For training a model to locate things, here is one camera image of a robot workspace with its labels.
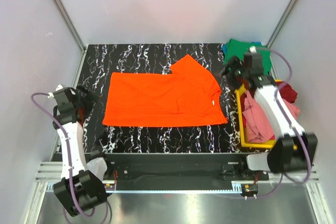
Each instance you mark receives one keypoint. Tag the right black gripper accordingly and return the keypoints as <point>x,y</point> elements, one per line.
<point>233,63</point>

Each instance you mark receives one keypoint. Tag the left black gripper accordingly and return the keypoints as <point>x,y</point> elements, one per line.
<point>90,99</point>

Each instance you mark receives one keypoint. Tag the orange t shirt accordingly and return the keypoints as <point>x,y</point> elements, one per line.
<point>188,96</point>

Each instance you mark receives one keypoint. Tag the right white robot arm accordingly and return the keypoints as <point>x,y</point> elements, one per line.
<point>294,149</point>

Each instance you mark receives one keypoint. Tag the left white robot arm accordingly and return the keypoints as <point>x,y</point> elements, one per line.
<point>81,186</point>

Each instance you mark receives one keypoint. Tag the folded green t shirt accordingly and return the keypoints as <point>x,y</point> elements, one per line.
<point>240,54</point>

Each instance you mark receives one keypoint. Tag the dark red t shirt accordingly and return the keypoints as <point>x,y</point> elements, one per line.
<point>287,92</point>

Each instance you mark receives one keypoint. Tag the pink t shirt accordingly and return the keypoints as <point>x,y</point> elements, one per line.
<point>258,128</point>

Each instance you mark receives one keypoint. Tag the yellow plastic bin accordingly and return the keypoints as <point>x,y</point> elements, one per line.
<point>243,138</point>

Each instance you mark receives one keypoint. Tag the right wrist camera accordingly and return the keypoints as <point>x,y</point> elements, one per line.
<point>253,59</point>

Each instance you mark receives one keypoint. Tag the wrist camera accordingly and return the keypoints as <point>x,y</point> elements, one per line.
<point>253,59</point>
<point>62,95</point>

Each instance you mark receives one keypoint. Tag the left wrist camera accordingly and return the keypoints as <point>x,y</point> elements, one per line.
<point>62,95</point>

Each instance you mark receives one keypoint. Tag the aluminium frame rail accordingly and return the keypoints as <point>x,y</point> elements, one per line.
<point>49,171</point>

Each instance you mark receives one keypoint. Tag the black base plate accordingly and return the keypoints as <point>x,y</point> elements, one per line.
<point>178,172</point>

